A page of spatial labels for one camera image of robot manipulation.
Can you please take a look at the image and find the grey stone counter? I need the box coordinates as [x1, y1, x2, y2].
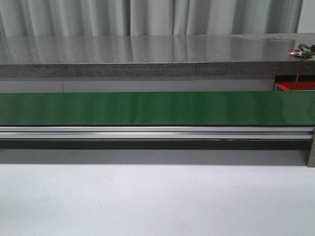
[0, 33, 315, 78]

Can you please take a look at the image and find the green conveyor belt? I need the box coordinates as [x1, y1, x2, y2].
[0, 90, 315, 126]

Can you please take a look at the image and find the red plastic tray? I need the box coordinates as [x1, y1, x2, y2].
[274, 82, 315, 91]

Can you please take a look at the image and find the small green circuit board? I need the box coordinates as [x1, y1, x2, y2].
[289, 50, 311, 58]

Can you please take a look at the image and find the grey conveyor support leg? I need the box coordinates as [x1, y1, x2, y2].
[307, 131, 315, 168]

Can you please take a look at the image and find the white curtain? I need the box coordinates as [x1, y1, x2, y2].
[0, 0, 302, 37]

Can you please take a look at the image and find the aluminium conveyor frame rail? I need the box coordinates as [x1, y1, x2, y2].
[0, 126, 315, 140]

